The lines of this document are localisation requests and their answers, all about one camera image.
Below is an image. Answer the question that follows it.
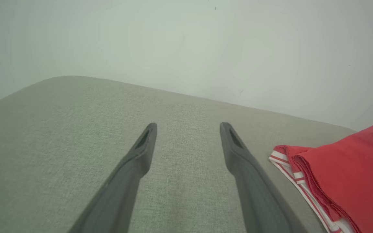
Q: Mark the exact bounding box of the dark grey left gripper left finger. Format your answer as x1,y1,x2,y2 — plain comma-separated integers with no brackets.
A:
68,122,158,233

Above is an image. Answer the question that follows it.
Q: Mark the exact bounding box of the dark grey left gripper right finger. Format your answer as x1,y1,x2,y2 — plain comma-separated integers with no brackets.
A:
220,122,307,233

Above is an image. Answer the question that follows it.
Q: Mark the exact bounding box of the red Bulls 23 jersey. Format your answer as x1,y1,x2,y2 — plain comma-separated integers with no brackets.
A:
268,125,373,233

